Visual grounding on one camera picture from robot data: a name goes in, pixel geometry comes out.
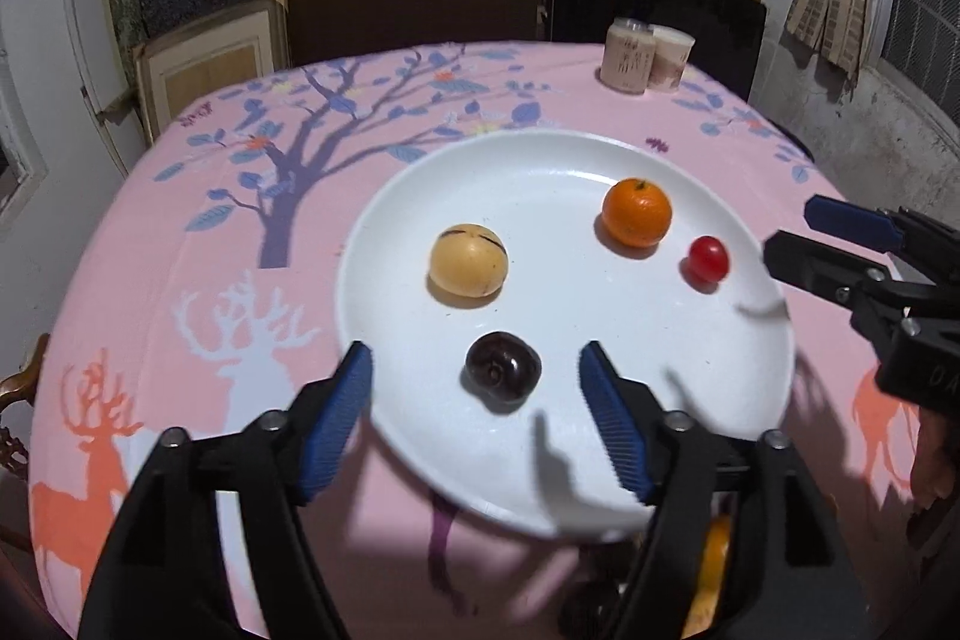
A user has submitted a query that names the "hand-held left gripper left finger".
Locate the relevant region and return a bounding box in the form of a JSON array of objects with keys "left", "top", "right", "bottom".
[{"left": 79, "top": 340, "right": 374, "bottom": 640}]

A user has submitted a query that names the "red cherry tomato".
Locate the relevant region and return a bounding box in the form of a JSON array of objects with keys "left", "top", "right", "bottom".
[{"left": 688, "top": 236, "right": 731, "bottom": 286}]

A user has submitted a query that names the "pale yellow pepino melon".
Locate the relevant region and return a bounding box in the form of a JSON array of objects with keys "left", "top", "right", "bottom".
[{"left": 428, "top": 224, "right": 509, "bottom": 300}]

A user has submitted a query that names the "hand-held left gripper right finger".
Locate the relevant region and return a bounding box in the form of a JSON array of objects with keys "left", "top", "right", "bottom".
[{"left": 579, "top": 340, "right": 875, "bottom": 640}]

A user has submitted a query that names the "pink deer print tablecloth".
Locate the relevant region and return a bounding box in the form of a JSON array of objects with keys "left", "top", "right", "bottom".
[{"left": 28, "top": 40, "right": 923, "bottom": 640}]

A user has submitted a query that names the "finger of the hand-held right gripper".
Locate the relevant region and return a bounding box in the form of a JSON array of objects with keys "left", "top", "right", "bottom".
[
  {"left": 804, "top": 195, "right": 960, "bottom": 281},
  {"left": 763, "top": 230, "right": 912, "bottom": 313}
]

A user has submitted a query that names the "yellow tomato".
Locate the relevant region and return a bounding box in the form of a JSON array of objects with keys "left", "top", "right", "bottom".
[{"left": 696, "top": 514, "right": 733, "bottom": 633}]

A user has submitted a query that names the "white door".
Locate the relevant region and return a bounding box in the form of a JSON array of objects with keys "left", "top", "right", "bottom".
[{"left": 60, "top": 0, "right": 145, "bottom": 176}]

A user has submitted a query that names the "small orange tangerine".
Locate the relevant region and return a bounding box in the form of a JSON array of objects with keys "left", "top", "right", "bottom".
[{"left": 602, "top": 177, "right": 672, "bottom": 249}]

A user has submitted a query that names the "beige drink can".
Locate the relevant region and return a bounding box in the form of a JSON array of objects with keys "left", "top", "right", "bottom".
[{"left": 600, "top": 17, "right": 653, "bottom": 94}]

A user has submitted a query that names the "light wooden framed panel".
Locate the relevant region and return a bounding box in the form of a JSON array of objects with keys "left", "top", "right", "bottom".
[{"left": 135, "top": 0, "right": 290, "bottom": 139}]

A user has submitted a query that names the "dark brown water chestnut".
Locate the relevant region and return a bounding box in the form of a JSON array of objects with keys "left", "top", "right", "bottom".
[
  {"left": 562, "top": 580, "right": 627, "bottom": 640},
  {"left": 464, "top": 331, "right": 542, "bottom": 401}
]

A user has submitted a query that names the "window with metal mesh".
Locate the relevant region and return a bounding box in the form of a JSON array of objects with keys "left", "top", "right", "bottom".
[{"left": 877, "top": 0, "right": 960, "bottom": 139}]

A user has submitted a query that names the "brass ornate chair frame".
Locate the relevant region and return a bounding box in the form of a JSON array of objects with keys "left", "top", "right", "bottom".
[{"left": 0, "top": 332, "right": 50, "bottom": 483}]

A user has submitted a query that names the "beige paper cup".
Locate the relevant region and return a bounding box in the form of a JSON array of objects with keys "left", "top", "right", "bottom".
[{"left": 646, "top": 25, "right": 695, "bottom": 94}]

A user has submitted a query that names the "white round plate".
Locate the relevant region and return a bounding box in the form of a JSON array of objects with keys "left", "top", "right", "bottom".
[{"left": 335, "top": 128, "right": 797, "bottom": 542}]

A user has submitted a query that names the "dark brown wooden board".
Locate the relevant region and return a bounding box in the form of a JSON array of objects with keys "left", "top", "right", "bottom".
[{"left": 262, "top": 0, "right": 545, "bottom": 67}]

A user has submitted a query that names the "person's right hand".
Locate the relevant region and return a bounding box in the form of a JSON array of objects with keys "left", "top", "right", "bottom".
[{"left": 910, "top": 409, "right": 960, "bottom": 517}]

